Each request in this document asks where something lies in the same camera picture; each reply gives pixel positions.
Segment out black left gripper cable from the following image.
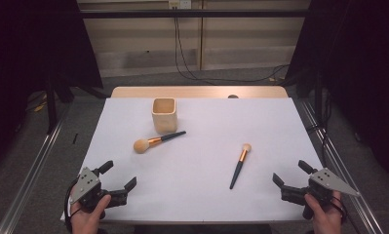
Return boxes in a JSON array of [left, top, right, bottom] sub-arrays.
[[63, 176, 82, 233]]

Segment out black metal stand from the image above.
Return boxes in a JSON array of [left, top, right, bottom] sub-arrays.
[[45, 72, 58, 135], [313, 72, 326, 125]]

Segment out yellow vertical wall strip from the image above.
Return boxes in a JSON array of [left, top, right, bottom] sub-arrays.
[[198, 0, 205, 71]]

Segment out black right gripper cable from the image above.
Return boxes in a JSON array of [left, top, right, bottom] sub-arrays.
[[331, 194, 350, 226]]

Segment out person's left hand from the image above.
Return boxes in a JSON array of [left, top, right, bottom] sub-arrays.
[[69, 194, 112, 234]]

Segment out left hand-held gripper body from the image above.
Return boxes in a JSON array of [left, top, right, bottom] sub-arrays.
[[68, 166, 129, 219]]

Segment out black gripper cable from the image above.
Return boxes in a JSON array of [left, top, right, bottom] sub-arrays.
[[63, 176, 82, 233], [331, 194, 350, 226]]

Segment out small makeup brush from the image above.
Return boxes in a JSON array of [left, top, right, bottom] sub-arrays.
[[228, 142, 253, 190]]

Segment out white paper sheet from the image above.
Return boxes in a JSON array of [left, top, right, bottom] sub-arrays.
[[59, 97, 347, 223]]

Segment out white wall socket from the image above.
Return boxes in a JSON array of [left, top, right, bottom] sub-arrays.
[[168, 0, 193, 10]]

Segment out large makeup brush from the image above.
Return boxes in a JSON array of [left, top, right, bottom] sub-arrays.
[[133, 130, 187, 154]]

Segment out black curtain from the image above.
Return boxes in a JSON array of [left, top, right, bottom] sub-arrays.
[[285, 0, 389, 187], [0, 0, 104, 172]]

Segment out beige square cup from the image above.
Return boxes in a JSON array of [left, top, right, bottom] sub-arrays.
[[151, 97, 177, 136]]

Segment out black wall cable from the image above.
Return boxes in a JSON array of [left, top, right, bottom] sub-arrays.
[[175, 16, 217, 87], [173, 8, 291, 84]]

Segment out aluminium floor rail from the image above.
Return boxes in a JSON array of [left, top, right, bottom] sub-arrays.
[[0, 106, 70, 234], [299, 98, 385, 234]]

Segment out person's right hand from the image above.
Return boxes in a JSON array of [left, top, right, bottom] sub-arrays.
[[303, 190, 344, 234]]

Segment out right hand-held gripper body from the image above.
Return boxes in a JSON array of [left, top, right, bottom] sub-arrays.
[[280, 167, 361, 220]]

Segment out black horizontal bar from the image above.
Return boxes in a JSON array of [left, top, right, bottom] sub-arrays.
[[79, 9, 311, 20]]

